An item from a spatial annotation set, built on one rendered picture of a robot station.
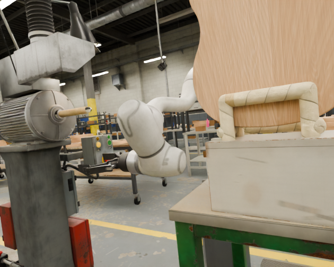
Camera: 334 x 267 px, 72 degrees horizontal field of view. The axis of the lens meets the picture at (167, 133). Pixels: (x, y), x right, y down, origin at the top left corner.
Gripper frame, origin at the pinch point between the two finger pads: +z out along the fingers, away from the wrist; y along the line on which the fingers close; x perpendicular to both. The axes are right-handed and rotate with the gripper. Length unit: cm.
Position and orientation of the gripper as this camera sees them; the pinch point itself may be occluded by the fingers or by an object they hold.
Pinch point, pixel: (94, 161)
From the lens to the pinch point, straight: 100.4
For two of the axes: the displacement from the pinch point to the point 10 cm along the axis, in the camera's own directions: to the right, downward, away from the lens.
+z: -8.7, 0.6, 5.0
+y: 4.7, -2.5, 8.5
